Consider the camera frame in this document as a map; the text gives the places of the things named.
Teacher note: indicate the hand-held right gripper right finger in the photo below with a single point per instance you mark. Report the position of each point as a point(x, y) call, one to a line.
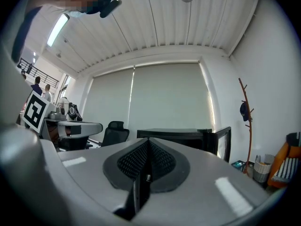
point(211, 187)

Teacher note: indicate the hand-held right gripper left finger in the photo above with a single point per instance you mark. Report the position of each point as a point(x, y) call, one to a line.
point(94, 173)

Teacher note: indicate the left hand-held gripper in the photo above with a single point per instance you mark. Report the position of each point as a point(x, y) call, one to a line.
point(35, 110)

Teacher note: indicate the black white backpack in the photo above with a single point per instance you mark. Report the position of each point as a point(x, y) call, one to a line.
point(74, 112)

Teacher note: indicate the black office chair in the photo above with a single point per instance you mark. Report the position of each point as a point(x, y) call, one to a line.
point(115, 135)

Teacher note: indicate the teal storage box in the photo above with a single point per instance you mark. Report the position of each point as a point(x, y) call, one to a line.
point(238, 165)

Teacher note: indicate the narrow grey roller blind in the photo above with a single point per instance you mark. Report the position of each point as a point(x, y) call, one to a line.
point(108, 98)

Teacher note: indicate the white woven basket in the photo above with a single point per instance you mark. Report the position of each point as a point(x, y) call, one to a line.
point(262, 171)

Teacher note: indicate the brown wooden coat rack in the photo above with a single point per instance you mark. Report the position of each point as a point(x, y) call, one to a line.
point(248, 138)

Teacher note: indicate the black balcony railing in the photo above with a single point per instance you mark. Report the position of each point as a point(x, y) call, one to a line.
point(40, 73)

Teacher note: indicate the black white striped blanket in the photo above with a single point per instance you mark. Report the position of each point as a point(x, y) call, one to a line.
point(285, 169)

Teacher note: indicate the orange sofa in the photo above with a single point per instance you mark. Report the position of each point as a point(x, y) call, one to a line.
point(283, 154)

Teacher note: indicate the dark blue cap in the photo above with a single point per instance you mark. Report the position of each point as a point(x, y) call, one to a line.
point(244, 112)

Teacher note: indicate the person's torso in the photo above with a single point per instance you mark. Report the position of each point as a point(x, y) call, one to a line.
point(16, 67)

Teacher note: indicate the wide grey roller blind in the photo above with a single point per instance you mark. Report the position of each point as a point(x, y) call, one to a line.
point(169, 95)

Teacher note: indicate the long ceiling light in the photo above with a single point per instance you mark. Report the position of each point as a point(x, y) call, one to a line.
point(57, 29)

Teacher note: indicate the black head-worn camera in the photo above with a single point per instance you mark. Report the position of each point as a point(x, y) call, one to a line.
point(110, 8)

